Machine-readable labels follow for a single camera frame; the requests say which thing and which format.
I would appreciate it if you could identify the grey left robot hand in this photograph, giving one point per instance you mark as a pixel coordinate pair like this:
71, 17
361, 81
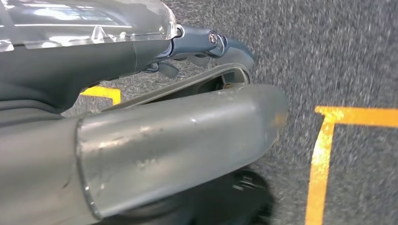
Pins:
171, 139

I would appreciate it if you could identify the yellow floor tape square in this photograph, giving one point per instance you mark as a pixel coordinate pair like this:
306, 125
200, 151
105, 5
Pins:
323, 155

